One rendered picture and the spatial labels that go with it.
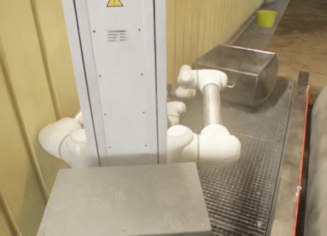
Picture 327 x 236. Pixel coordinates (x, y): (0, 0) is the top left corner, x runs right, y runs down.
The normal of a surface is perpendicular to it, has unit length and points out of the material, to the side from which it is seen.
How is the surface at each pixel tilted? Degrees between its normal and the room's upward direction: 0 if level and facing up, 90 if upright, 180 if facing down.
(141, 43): 90
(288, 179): 3
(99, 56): 90
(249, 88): 90
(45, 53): 90
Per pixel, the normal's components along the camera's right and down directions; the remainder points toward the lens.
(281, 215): -0.01, -0.85
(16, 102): -0.11, 0.53
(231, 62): -0.51, 0.47
